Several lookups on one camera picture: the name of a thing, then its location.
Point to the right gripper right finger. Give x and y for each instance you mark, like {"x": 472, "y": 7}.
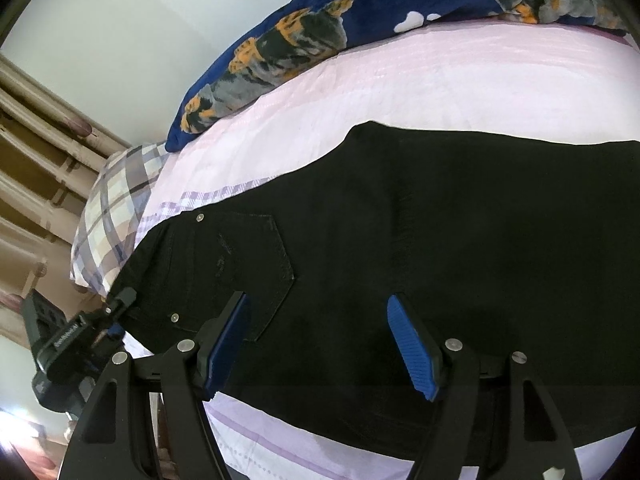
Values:
{"x": 420, "y": 353}

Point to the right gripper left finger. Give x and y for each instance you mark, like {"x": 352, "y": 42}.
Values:
{"x": 219, "y": 342}

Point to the black pants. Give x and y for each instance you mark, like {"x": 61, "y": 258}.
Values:
{"x": 505, "y": 244}

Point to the plaid pillow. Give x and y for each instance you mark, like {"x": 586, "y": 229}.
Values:
{"x": 107, "y": 227}

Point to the beige curtain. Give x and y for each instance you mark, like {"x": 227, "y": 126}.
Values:
{"x": 51, "y": 154}

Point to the pink purple bed sheet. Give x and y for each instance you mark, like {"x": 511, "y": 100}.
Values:
{"x": 555, "y": 84}

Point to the blue dog print blanket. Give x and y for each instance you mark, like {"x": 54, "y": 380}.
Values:
{"x": 304, "y": 33}

